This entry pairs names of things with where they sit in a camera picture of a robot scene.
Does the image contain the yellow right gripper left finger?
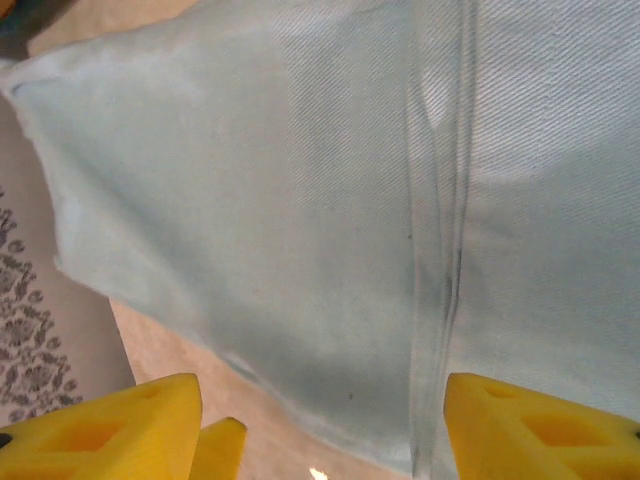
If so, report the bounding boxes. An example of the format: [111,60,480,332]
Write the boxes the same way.
[0,372,204,480]

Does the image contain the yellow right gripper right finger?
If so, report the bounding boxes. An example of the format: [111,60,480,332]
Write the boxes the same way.
[443,372,640,480]

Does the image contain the light blue trousers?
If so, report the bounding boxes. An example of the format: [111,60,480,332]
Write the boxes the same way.
[0,0,640,480]

